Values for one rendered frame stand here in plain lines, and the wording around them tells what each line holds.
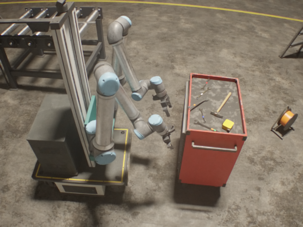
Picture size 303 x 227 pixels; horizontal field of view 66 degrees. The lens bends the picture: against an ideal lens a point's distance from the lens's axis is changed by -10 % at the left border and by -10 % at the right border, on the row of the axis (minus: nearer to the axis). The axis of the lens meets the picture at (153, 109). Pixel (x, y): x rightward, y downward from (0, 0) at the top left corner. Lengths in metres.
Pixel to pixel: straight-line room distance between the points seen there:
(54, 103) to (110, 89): 1.09
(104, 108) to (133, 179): 1.39
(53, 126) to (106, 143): 0.63
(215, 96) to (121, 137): 1.05
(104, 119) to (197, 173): 1.16
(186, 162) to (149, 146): 0.85
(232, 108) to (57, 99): 1.57
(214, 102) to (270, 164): 1.23
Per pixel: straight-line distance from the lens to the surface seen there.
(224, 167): 2.33
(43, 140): 2.16
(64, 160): 2.32
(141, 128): 1.83
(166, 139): 1.95
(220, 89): 2.41
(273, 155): 3.27
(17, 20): 3.50
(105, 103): 1.49
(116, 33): 1.92
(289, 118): 3.37
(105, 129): 1.64
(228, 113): 2.19
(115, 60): 2.19
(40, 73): 3.82
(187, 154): 2.18
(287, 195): 3.02
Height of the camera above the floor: 2.39
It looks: 44 degrees down
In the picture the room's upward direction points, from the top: 1 degrees clockwise
